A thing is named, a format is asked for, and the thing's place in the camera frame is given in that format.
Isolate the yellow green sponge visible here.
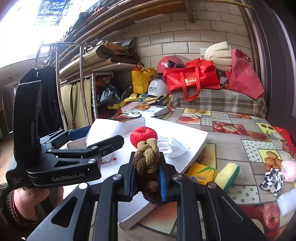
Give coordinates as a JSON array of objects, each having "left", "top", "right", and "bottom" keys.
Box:
[{"left": 214, "top": 163, "right": 240, "bottom": 192}]

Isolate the yellow tissue pack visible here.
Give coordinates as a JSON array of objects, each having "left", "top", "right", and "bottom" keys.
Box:
[{"left": 186, "top": 162, "right": 218, "bottom": 185}]

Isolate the black white patterned cloth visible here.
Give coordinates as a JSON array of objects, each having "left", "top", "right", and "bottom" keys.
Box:
[{"left": 259, "top": 168, "right": 285, "bottom": 197}]

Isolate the brown beige braided rope knot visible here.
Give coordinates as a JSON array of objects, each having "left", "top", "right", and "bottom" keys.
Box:
[{"left": 133, "top": 138, "right": 163, "bottom": 207}]

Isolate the red plush apple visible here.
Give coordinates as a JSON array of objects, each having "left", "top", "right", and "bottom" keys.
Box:
[{"left": 130, "top": 126, "right": 158, "bottom": 148}]

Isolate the left hand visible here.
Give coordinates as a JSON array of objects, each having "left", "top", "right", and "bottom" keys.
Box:
[{"left": 13, "top": 188, "right": 50, "bottom": 221}]

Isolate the black hanging garment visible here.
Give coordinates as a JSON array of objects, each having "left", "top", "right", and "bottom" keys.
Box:
[{"left": 19, "top": 65, "right": 64, "bottom": 140}]

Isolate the wooden shelf with curtain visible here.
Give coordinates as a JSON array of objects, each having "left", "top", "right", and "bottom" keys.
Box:
[{"left": 59, "top": 45, "right": 138, "bottom": 129}]

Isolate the black plastic bag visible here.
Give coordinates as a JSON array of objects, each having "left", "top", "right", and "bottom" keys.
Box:
[{"left": 98, "top": 83, "right": 133, "bottom": 105}]

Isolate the white round charger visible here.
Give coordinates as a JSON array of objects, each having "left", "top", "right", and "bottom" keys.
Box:
[{"left": 123, "top": 110, "right": 142, "bottom": 119}]

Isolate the pink fluffy pompom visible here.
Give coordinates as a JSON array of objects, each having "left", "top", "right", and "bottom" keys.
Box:
[{"left": 281, "top": 161, "right": 296, "bottom": 182}]

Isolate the white cloth in box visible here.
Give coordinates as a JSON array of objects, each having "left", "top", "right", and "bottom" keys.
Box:
[{"left": 157, "top": 137, "right": 185, "bottom": 158}]

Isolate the red plastic bag on table edge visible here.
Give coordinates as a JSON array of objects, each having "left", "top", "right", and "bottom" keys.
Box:
[{"left": 274, "top": 126, "right": 296, "bottom": 161}]

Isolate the white power bank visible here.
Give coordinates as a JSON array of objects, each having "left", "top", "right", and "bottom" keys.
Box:
[{"left": 142, "top": 105, "right": 168, "bottom": 117}]

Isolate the yellow shopping bag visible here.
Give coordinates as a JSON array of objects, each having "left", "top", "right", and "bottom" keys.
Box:
[{"left": 132, "top": 63, "right": 157, "bottom": 94}]

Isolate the metal clothes rack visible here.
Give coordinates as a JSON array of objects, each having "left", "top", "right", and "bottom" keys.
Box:
[{"left": 33, "top": 42, "right": 95, "bottom": 131}]

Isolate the white helmet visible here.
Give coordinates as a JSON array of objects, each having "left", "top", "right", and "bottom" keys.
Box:
[{"left": 147, "top": 78, "right": 169, "bottom": 97}]

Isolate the plaid blanket bench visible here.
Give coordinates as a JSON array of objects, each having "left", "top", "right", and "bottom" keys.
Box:
[{"left": 169, "top": 89, "right": 267, "bottom": 119}]

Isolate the red fabric bag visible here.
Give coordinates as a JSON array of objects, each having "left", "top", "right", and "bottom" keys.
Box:
[{"left": 224, "top": 49, "right": 264, "bottom": 99}]

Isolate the red helmet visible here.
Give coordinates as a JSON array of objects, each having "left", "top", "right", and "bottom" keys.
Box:
[{"left": 157, "top": 56, "right": 185, "bottom": 74}]

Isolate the red tote bag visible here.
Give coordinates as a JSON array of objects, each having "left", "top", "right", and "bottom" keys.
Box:
[{"left": 163, "top": 58, "right": 221, "bottom": 101}]

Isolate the cream foam roll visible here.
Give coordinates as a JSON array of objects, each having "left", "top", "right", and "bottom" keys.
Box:
[{"left": 205, "top": 41, "right": 232, "bottom": 72}]

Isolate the dark wooden door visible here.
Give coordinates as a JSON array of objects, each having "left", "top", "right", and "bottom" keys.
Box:
[{"left": 241, "top": 1, "right": 295, "bottom": 141}]

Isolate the wall switch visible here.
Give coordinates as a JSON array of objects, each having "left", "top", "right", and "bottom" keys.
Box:
[{"left": 200, "top": 47, "right": 207, "bottom": 56}]

